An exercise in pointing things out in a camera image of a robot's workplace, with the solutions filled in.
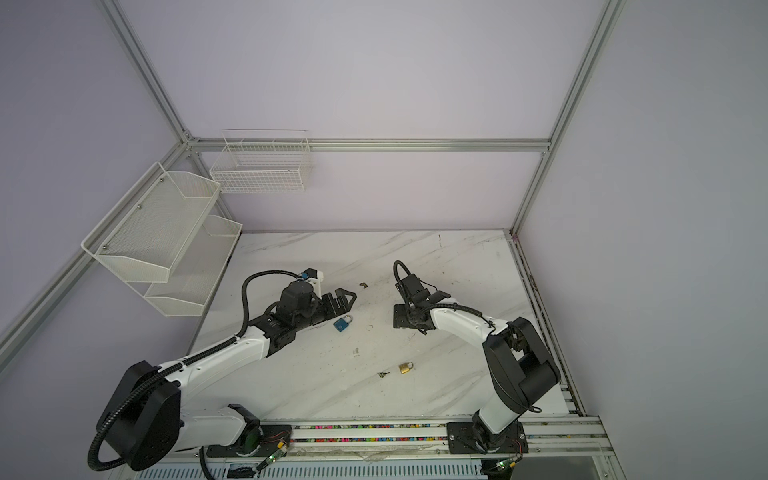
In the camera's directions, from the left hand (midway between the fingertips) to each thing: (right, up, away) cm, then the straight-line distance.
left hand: (345, 301), depth 84 cm
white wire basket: (-29, +44, +12) cm, 54 cm away
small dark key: (+3, +3, +20) cm, 21 cm away
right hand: (+17, -6, +7) cm, 19 cm away
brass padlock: (+17, -20, +2) cm, 26 cm away
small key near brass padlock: (+10, -21, 0) cm, 24 cm away
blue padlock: (-3, -8, +9) cm, 13 cm away
